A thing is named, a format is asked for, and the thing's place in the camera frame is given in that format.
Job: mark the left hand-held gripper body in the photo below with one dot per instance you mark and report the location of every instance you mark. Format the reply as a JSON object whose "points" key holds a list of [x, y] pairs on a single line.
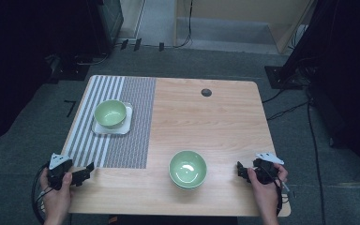
{"points": [[57, 172]]}

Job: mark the small black floor block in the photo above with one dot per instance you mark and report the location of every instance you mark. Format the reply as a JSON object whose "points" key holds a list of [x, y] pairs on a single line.
{"points": [[137, 44], [124, 44], [161, 46]]}

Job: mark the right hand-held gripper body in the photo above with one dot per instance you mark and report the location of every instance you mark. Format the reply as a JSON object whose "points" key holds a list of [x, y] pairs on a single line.
{"points": [[267, 170]]}

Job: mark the black stand base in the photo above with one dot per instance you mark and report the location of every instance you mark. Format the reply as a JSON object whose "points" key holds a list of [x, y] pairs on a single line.
{"points": [[70, 70]]}

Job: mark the white square plate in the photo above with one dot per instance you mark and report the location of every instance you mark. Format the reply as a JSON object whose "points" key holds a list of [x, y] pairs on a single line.
{"points": [[128, 125]]}

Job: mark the black floor base plate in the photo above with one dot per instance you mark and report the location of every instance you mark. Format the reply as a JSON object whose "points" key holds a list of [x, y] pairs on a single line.
{"points": [[276, 78]]}

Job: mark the light wooden partition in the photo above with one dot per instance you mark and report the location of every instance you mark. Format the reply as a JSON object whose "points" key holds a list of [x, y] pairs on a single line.
{"points": [[247, 15]]}

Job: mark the dark cabinet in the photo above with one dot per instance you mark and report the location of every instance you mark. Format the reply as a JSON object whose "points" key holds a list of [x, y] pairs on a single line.
{"points": [[106, 25]]}

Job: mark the grey striped woven placemat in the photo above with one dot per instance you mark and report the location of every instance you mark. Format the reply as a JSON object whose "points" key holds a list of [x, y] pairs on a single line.
{"points": [[131, 146]]}

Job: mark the black curtain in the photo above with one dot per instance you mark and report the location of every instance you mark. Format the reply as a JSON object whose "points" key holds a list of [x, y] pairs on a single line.
{"points": [[15, 62], [347, 78]]}

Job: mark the green ceramic bowl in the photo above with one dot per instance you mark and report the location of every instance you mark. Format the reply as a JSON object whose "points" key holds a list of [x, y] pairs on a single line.
{"points": [[110, 114], [187, 168], [187, 188]]}

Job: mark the person's right hand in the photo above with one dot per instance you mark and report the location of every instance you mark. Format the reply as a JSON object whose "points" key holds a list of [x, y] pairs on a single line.
{"points": [[265, 197]]}

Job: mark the person's left hand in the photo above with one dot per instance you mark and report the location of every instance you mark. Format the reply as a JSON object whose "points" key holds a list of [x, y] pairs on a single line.
{"points": [[56, 200]]}

